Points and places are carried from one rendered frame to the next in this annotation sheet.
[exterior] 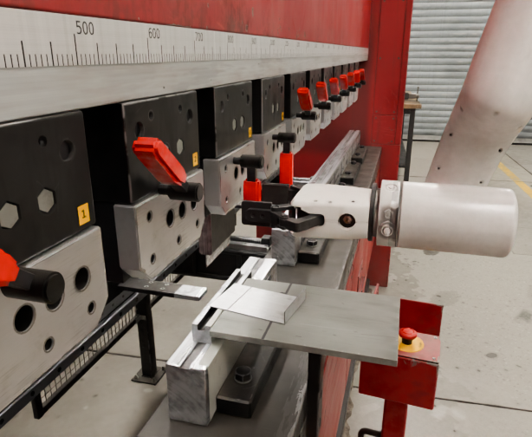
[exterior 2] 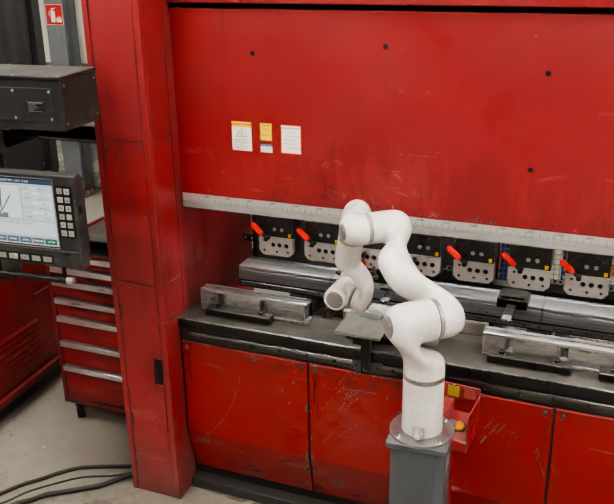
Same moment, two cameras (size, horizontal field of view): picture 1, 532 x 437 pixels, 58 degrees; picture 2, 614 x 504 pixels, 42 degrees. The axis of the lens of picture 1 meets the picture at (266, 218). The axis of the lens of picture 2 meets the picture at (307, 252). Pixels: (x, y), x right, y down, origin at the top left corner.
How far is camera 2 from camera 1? 315 cm
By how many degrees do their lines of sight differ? 89
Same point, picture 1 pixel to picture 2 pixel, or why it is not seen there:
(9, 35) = (279, 206)
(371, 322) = (358, 330)
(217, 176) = not seen: hidden behind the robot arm
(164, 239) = (315, 254)
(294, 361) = (380, 347)
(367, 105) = not seen: outside the picture
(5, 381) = (268, 250)
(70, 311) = (282, 250)
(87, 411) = not seen: hidden behind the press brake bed
